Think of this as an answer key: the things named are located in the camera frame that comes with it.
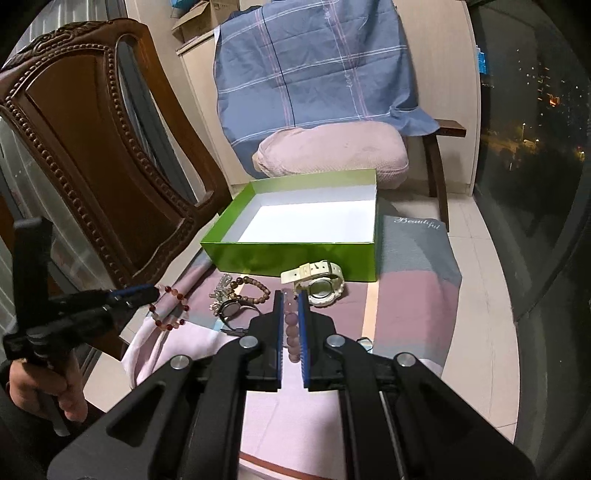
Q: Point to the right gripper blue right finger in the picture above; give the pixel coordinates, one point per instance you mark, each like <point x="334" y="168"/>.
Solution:
<point x="303" y="311"/>

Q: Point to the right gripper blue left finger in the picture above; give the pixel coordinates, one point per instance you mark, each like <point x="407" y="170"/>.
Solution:
<point x="278" y="336"/>

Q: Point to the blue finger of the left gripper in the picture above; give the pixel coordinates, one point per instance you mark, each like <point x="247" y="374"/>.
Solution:
<point x="139" y="292"/>

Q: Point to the black wrist band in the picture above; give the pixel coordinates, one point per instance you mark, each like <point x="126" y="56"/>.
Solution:
<point x="229" y="310"/>

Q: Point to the white wrist watch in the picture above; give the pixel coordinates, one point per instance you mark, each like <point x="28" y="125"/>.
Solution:
<point x="322" y="281"/>

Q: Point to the person's left hand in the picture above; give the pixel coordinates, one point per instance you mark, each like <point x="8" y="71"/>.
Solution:
<point x="27" y="382"/>

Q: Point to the green cardboard box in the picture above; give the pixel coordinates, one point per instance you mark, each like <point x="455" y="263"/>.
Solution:
<point x="277" y="224"/>

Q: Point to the pink grey striped cloth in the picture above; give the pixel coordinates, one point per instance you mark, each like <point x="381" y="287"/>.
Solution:
<point x="293" y="433"/>

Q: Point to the pink cushion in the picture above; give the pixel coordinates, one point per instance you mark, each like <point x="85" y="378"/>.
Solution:
<point x="336" y="147"/>

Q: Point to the carved brown wooden chair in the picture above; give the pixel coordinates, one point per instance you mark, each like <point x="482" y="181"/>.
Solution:
<point x="61" y="95"/>

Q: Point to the dark wooden armchair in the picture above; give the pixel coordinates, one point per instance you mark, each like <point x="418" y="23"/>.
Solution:
<point x="436" y="186"/>

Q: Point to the blue plaid cloth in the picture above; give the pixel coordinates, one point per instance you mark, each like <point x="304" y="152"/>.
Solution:
<point x="307" y="63"/>

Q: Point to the brown cardboard box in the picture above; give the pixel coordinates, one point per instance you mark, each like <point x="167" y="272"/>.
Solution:
<point x="202" y="18"/>

